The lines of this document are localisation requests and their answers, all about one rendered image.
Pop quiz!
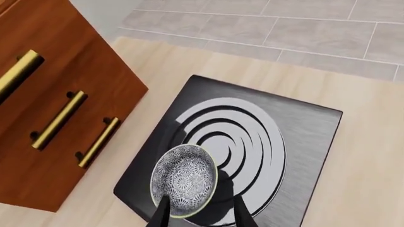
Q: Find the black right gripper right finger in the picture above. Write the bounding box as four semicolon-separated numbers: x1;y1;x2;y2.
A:
232;195;260;227

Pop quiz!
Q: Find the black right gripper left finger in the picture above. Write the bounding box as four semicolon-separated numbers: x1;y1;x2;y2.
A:
148;195;172;227

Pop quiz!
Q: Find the patterned black white bowl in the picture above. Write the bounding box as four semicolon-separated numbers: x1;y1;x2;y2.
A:
150;144;219;212

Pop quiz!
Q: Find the flat black stove plate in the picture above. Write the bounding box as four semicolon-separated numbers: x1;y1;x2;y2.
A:
113;74;344;227

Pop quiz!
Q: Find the wooden cabinet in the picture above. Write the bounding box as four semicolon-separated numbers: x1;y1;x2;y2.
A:
0;0;150;207

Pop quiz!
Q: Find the brass drawer handle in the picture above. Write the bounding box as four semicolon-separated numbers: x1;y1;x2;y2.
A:
74;117;121;169
30;90;89;151
0;49;45;105

